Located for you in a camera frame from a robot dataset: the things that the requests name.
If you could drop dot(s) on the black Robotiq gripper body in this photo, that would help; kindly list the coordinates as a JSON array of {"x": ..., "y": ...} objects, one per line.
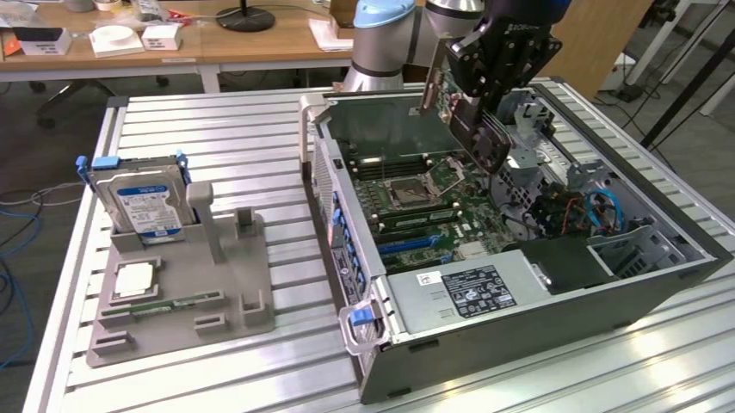
[{"x": 517, "y": 47}]

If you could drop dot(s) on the black graphics card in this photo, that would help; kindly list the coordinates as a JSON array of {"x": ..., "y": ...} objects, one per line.
[{"x": 489, "y": 146}]

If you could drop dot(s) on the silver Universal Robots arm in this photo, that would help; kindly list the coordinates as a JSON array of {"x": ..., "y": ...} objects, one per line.
[{"x": 380, "y": 47}]

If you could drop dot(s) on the wooden cabinet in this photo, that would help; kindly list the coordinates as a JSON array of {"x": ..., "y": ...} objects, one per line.
[{"x": 609, "y": 51}]

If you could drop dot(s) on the black power adapter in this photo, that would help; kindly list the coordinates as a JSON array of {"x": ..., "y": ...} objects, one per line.
[{"x": 630, "y": 94}]

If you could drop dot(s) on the brown cardboard box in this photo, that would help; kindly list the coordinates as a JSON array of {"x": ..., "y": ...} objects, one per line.
[{"x": 344, "y": 15}]

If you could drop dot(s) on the white paper stack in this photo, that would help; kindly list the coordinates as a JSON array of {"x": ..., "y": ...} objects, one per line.
[{"x": 328, "y": 36}]

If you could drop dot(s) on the perforated metal drive cage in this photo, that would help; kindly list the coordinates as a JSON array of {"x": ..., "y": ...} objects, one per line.
[{"x": 528, "y": 162}]

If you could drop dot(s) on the metal socket cover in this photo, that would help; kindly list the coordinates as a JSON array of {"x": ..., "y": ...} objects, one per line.
[{"x": 449, "y": 174}]

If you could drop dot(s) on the black stand pole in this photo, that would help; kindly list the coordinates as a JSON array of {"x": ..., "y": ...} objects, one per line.
[{"x": 689, "y": 92}]

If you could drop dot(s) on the black RAM slots bank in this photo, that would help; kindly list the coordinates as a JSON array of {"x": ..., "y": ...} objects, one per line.
[{"x": 390, "y": 168}]

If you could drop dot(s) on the CPU socket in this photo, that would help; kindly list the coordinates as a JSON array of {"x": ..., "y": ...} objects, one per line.
[{"x": 410, "y": 191}]

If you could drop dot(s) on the green motherboard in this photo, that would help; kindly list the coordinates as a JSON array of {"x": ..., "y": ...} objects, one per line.
[{"x": 477, "y": 215}]

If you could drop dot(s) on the installed RAM stick with label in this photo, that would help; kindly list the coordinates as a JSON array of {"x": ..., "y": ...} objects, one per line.
[{"x": 417, "y": 219}]

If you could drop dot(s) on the black round lamp base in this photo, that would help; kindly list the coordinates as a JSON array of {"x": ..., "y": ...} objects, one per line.
[{"x": 248, "y": 21}]

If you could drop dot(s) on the blue expansion slot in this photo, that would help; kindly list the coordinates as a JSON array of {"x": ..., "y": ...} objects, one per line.
[{"x": 408, "y": 245}]

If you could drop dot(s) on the silver chipset heatsink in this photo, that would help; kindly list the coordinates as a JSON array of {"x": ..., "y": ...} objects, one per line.
[{"x": 476, "y": 250}]

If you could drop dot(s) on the grey metal disk bay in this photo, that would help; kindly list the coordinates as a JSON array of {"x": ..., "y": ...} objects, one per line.
[{"x": 638, "y": 249}]

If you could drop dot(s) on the black plastic shroud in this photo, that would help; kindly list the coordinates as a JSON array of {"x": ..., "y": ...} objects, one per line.
[{"x": 569, "y": 262}]

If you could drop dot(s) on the red packet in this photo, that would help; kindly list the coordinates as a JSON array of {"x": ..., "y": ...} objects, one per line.
[{"x": 181, "y": 17}]

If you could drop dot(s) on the grey power supply unit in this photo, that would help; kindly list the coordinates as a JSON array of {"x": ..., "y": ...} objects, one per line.
[{"x": 489, "y": 284}]

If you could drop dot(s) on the small white cardboard box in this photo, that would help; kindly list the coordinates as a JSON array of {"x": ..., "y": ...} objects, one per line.
[{"x": 162, "y": 38}]

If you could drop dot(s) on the clear plastic bag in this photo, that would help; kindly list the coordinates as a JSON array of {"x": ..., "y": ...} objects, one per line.
[{"x": 150, "y": 10}]

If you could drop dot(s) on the white boxes on desk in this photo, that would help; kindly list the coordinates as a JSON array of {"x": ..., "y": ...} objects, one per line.
[{"x": 118, "y": 41}]

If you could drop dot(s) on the blue case latch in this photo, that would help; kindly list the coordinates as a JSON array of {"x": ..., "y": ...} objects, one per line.
[{"x": 361, "y": 319}]

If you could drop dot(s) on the hard disk with blue carrier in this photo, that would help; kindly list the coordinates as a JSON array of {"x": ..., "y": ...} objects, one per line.
[{"x": 144, "y": 206}]

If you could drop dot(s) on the open dark grey PC case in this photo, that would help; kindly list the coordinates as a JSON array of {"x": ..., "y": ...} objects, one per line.
[{"x": 517, "y": 344}]

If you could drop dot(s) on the long wooden desk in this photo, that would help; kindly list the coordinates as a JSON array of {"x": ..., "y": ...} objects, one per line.
[{"x": 81, "y": 62}]

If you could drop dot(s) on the grey cup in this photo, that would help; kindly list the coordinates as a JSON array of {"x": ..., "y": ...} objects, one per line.
[{"x": 78, "y": 5}]

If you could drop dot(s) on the black office chair base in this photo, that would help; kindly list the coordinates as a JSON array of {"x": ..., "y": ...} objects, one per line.
[{"x": 69, "y": 92}]

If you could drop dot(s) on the white box with black label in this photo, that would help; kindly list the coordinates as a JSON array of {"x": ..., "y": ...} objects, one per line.
[{"x": 46, "y": 45}]

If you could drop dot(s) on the silver CPU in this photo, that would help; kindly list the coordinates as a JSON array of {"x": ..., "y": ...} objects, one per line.
[{"x": 136, "y": 279}]

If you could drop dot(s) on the green RAM stick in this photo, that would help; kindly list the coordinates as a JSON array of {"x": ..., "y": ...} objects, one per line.
[{"x": 168, "y": 304}]

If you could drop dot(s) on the grey plastic parts rack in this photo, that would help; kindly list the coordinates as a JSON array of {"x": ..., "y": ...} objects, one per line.
[{"x": 178, "y": 327}]

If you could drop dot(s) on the orange box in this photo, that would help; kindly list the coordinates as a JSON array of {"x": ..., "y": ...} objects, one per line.
[{"x": 9, "y": 47}]

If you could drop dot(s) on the white table frame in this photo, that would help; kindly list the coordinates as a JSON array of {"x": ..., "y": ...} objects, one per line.
[{"x": 633, "y": 71}]

